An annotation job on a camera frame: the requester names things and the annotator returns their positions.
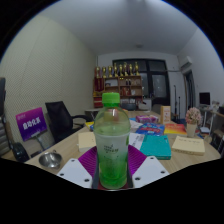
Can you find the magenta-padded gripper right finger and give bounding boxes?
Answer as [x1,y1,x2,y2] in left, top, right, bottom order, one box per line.
[126,144,170,189]

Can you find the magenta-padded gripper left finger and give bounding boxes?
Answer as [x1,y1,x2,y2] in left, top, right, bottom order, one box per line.
[57,145,100,190]

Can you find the green drink bottle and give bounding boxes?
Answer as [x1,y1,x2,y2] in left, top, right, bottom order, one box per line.
[92,92,131,191]

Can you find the teal book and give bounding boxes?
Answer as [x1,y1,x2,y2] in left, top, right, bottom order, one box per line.
[139,134,172,160]

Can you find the steel cup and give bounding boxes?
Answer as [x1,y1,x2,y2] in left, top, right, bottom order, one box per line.
[38,149,63,170]

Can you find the pale yellow book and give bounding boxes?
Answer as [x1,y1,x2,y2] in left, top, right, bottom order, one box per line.
[77,131,98,153]
[171,135,206,156]

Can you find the white book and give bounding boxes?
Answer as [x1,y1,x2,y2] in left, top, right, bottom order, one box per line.
[128,132,145,150]

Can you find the blue book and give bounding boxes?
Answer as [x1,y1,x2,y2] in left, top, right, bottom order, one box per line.
[134,122,166,137]

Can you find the orange book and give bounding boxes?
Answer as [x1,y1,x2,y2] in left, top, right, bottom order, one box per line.
[163,123,188,136]

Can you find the pink box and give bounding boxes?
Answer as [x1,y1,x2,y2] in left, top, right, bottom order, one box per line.
[135,114,159,124]

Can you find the black office chair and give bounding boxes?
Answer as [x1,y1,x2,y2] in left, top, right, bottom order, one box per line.
[44,100,91,143]

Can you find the orange upright box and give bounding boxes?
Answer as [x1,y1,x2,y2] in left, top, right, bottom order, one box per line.
[160,105,172,125]

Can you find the black bag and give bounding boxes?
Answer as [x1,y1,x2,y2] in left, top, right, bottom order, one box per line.
[11,141,30,163]

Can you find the purple sign board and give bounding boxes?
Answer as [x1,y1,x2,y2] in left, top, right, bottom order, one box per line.
[15,106,48,142]

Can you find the pink flowers in white pot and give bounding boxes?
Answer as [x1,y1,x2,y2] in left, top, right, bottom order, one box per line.
[185,106,203,138]

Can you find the grey ribbed cushion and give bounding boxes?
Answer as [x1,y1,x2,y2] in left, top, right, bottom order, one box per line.
[0,116,11,158]

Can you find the black framed glass door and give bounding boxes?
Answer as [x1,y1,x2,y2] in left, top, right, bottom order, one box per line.
[112,58,169,108]

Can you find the black computer monitor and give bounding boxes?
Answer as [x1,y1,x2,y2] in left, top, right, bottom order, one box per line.
[198,92,212,107]

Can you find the wooden shelf unit with trophies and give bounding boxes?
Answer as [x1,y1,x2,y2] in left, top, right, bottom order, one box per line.
[93,62,144,108]

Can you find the black suitcase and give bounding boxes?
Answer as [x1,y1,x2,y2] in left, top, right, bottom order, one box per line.
[0,77,7,108]

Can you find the white air conditioner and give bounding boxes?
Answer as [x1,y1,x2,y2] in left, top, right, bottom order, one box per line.
[179,55,194,70]

